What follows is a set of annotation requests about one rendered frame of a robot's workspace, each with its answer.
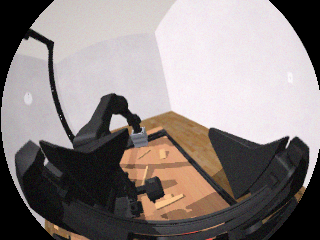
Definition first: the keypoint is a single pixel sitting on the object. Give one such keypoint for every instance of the small tan wooden block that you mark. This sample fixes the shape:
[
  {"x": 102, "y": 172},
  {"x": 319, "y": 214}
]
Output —
[
  {"x": 162, "y": 153},
  {"x": 168, "y": 196}
]

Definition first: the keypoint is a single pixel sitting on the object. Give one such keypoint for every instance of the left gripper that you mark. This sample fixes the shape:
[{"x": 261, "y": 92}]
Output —
[{"x": 152, "y": 188}]

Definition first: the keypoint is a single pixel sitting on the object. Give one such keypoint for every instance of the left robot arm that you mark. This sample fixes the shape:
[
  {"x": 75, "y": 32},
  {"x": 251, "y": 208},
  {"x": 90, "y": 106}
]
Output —
[{"x": 96, "y": 129}]

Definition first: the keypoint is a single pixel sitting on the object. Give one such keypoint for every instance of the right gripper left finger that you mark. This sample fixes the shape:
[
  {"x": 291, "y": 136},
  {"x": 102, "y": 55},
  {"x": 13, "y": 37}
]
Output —
[{"x": 92, "y": 166}]

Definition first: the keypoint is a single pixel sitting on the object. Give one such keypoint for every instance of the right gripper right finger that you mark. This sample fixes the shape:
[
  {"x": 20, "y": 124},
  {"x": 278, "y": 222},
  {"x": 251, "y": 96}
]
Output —
[{"x": 243, "y": 161}]

